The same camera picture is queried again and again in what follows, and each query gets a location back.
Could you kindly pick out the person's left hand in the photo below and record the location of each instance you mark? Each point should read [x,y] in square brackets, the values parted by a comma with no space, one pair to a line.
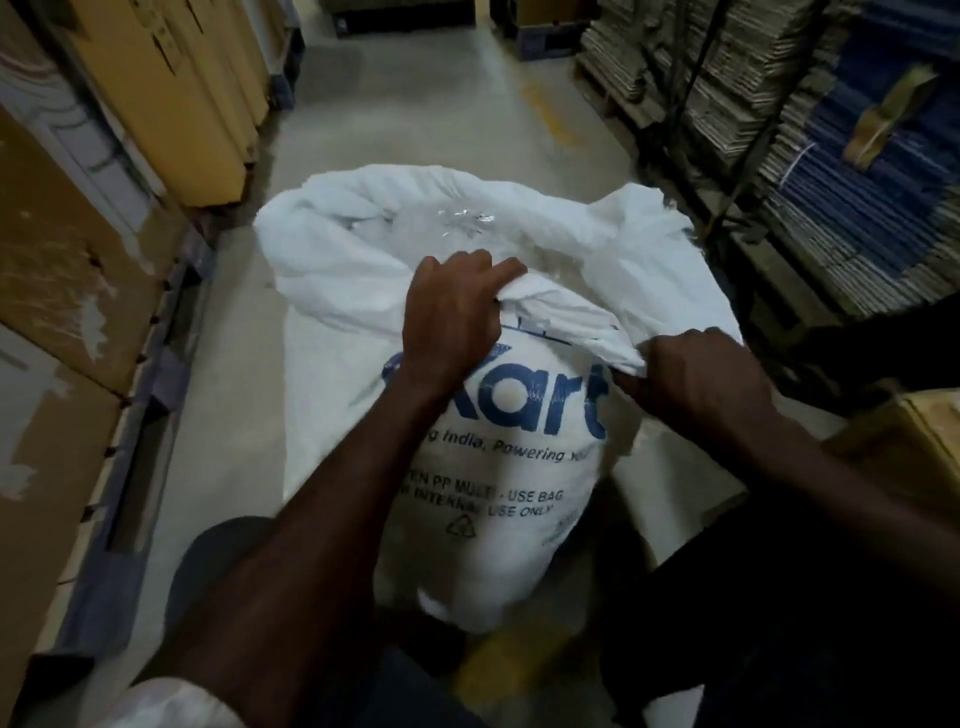
[442,322]

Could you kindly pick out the person's right hand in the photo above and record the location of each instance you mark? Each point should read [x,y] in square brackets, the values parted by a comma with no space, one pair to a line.
[697,382]

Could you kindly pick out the person's left thumb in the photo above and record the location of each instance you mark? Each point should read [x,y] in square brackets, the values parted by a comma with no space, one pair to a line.
[507,274]

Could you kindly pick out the white woven sack blue print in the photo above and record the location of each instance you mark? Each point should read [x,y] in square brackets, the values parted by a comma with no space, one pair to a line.
[487,360]

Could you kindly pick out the person's left forearm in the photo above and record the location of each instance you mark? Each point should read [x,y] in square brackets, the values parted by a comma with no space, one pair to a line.
[315,555]

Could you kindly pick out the person's right forearm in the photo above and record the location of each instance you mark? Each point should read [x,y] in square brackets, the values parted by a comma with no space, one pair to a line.
[840,495]

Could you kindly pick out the clear plastic wrap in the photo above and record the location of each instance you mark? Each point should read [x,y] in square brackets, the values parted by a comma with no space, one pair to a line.
[465,221]

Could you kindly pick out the wooden pallet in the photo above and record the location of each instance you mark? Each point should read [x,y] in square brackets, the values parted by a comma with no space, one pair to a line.
[720,217]

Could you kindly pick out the blue pallet with cardboard box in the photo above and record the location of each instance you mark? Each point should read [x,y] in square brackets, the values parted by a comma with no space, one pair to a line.
[544,26]

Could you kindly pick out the stack of flattened cardboard sheets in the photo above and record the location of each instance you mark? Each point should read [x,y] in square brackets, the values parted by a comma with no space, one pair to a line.
[697,67]

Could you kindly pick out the tall yellow cardboard box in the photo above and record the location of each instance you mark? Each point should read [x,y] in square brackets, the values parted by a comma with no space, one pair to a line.
[172,90]

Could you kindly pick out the stack of blue flattened cartons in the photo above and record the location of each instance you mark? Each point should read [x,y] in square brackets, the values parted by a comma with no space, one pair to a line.
[874,165]

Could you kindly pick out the blue plastic pallet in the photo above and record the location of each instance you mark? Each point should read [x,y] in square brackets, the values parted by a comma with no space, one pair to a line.
[131,450]

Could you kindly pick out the large brown cardboard box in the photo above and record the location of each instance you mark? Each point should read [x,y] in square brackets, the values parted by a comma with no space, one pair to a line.
[60,300]

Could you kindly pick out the person's dark trousers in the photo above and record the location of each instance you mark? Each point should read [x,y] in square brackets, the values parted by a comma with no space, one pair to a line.
[787,630]

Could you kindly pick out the person's white sleeve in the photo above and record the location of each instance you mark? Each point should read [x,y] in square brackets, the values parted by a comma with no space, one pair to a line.
[169,705]

